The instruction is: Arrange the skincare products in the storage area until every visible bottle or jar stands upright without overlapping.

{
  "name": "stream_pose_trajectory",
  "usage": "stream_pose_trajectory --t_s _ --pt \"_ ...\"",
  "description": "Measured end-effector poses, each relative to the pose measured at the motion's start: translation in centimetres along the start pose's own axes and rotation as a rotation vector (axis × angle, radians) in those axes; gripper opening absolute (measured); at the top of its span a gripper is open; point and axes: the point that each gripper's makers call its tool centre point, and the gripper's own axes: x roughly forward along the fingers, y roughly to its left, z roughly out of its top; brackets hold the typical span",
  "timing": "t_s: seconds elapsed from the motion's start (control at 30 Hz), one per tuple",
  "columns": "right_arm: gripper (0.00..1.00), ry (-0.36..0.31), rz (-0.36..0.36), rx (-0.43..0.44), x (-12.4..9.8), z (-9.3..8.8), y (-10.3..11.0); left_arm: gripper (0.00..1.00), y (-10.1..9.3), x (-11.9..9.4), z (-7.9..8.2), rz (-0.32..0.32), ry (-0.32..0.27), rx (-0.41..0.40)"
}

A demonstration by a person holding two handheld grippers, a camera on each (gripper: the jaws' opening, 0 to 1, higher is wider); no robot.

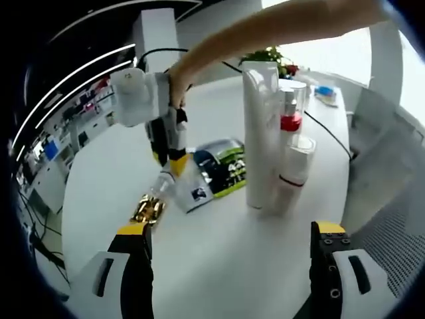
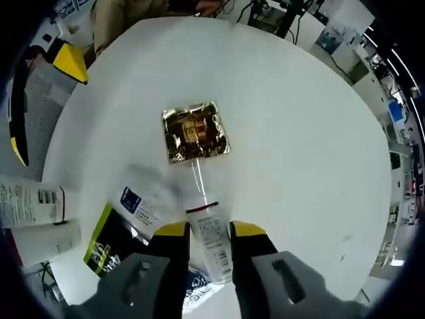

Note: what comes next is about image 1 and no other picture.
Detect large white skincare tube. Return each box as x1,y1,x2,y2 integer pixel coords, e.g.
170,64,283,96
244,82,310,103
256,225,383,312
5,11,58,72
241,61,280,211

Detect grey mesh office chair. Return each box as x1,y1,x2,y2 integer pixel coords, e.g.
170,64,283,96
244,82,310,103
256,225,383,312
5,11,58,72
341,84,425,300

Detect person's right hand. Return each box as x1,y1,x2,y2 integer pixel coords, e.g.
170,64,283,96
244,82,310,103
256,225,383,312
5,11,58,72
167,66,193,116

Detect blue packet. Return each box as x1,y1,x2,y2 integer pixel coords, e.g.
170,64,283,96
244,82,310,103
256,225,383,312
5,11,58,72
313,85,338,106

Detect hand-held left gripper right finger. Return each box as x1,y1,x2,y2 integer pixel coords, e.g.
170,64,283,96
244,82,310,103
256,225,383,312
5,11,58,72
308,220,379,319

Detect green black skincare sachet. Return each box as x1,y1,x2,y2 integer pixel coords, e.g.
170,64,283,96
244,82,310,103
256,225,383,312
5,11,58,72
193,138,248,199

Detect green potted plant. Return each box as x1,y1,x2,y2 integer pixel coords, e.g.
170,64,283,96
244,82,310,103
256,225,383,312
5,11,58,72
238,45,299,80

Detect gold foil skincare sachet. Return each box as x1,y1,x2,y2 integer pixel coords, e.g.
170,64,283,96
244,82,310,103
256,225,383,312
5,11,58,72
128,193,167,224

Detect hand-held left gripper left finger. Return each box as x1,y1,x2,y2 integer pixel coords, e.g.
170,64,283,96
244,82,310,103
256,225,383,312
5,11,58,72
70,221,156,319

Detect blue storage box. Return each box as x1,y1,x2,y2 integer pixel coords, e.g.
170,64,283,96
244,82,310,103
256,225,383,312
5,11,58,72
44,141,60,161

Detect white skincare bottle red band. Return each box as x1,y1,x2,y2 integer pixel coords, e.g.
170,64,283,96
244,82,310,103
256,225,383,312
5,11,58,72
275,135,317,214

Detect clear plastic skincare packet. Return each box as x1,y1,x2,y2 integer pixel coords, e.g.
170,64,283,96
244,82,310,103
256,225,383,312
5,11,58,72
151,162,216,214

